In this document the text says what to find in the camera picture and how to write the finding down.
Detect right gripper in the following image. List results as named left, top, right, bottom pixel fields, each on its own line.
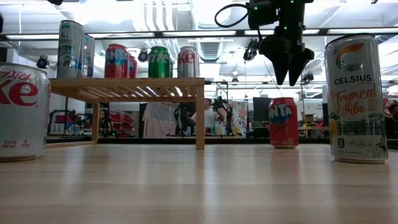
left=259, top=0, right=315, bottom=87

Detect Celsius Arctic Vibe can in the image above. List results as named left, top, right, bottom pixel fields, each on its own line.
left=56, top=20, right=86, bottom=79
left=81, top=34, right=96, bottom=79

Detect orange Fanta can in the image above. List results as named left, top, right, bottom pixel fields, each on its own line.
left=104, top=44, right=130, bottom=79
left=268, top=96, right=300, bottom=149
left=128, top=55, right=138, bottom=79

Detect silver Diet Coke can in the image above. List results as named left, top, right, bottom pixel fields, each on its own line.
left=0, top=63, right=52, bottom=162
left=177, top=46, right=200, bottom=78

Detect wooden slatted shelf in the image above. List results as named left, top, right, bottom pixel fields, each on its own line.
left=45, top=77, right=206, bottom=151

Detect black computer monitor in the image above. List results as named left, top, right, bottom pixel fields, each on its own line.
left=252, top=96, right=274, bottom=123

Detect black metal stand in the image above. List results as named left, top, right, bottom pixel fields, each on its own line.
left=205, top=80, right=234, bottom=136

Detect floral patterned cloth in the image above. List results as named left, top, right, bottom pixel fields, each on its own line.
left=217, top=98, right=249, bottom=138

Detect Celsius Tropical Vibe can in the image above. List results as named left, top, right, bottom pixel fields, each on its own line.
left=324, top=32, right=389, bottom=165

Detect black framed linear light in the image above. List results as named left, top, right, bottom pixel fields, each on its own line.
left=0, top=27, right=398, bottom=41

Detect red parts bins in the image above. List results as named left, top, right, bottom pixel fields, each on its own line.
left=108, top=109, right=136, bottom=138

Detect white board panel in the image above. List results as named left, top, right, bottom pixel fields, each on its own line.
left=142, top=101, right=180, bottom=139

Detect yellow hanging cable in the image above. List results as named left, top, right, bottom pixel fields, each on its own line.
left=298, top=82, right=309, bottom=138

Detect black table frame rail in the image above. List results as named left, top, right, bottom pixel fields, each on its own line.
left=46, top=136, right=398, bottom=150

